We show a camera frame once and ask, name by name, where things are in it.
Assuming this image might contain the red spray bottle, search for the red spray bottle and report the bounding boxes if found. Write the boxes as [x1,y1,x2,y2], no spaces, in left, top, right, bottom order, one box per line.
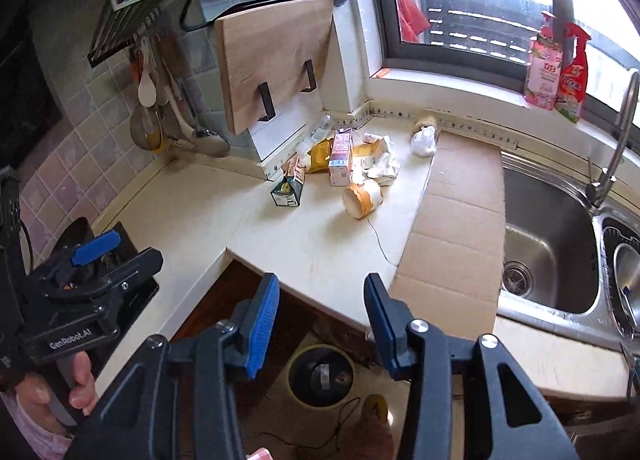
[554,23,591,124]

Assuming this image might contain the right yellow slipper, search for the right yellow slipper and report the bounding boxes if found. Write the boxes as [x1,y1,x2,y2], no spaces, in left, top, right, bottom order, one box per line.
[361,394,388,425]

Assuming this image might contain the green drink carton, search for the green drink carton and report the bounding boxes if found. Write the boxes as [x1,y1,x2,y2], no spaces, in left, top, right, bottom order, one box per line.
[270,165,306,207]

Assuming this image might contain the yellow snack wrapper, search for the yellow snack wrapper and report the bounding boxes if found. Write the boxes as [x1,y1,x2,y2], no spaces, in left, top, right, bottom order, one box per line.
[305,138,333,174]

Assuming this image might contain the black wall utensil rack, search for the black wall utensil rack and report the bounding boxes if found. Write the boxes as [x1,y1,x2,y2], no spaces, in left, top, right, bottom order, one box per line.
[87,0,166,68]

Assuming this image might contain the white hanging spoon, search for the white hanging spoon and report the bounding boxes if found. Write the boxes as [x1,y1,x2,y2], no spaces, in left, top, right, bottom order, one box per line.
[138,38,156,108]

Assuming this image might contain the brown cardboard sheet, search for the brown cardboard sheet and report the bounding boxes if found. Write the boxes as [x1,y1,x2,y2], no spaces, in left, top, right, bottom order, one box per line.
[388,133,506,339]

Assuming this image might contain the brown scrub sponge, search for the brown scrub sponge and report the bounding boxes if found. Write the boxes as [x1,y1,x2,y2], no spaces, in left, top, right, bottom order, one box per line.
[411,114,437,135]

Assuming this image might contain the left hand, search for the left hand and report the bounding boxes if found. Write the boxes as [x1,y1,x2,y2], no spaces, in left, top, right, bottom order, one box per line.
[14,352,98,435]

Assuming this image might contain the wooden cutting board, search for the wooden cutting board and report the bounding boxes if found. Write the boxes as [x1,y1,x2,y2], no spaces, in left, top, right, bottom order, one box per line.
[214,0,334,135]

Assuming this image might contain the pink milk carton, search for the pink milk carton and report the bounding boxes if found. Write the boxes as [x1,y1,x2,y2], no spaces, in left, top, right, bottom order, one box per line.
[329,127,352,187]

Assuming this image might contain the paper cup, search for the paper cup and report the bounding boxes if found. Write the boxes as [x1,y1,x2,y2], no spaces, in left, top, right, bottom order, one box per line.
[342,179,383,219]

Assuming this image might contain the white plastic bag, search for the white plastic bag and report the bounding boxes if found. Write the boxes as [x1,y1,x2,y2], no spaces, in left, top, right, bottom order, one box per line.
[410,125,437,157]

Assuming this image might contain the pink detergent bottle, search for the pink detergent bottle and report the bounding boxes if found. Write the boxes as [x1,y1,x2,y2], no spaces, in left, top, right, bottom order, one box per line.
[524,11,563,111]

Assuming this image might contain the cream round trash bin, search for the cream round trash bin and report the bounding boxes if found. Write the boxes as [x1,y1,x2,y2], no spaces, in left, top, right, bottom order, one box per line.
[286,344,356,410]

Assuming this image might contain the stainless steel sink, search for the stainless steel sink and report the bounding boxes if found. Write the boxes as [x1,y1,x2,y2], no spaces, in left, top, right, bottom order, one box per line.
[498,153,639,353]

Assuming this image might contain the clear plastic bottle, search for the clear plastic bottle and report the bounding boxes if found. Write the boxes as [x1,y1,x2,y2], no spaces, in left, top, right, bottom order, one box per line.
[296,114,332,157]

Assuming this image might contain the black cable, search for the black cable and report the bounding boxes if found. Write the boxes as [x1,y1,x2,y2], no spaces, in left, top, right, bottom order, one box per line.
[240,396,362,456]

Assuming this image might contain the chrome kitchen faucet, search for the chrome kitchen faucet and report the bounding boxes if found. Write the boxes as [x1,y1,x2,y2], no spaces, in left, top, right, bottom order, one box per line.
[586,68,639,209]

